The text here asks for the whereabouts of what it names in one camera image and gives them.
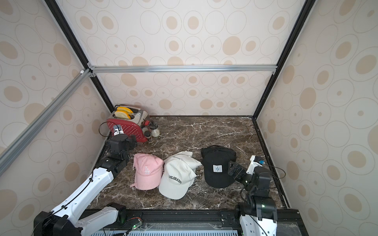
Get black cap white patch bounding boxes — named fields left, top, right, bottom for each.
left=201, top=145, right=237, bottom=188

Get pink cap with logo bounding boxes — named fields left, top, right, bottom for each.
left=130, top=153, right=164, bottom=190

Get beige Colorado cap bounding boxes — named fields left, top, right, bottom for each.
left=158, top=157, right=196, bottom=200

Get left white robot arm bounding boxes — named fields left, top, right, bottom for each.
left=31, top=134, right=137, bottom=236

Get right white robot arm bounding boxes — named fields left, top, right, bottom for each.
left=228, top=161, right=278, bottom=236

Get red polka dot toaster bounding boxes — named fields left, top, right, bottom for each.
left=106, top=104, right=151, bottom=143

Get yellow toast slices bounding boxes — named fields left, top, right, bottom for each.
left=114, top=106, right=133, bottom=120

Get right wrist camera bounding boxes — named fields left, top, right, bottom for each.
left=247, top=155, right=265, bottom=174

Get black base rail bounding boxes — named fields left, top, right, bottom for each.
left=82, top=208, right=308, bottom=236

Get horizontal aluminium frame bar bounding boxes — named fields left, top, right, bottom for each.
left=91, top=65, right=277, bottom=73

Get left aluminium frame bar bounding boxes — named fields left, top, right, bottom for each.
left=1, top=69, right=91, bottom=174

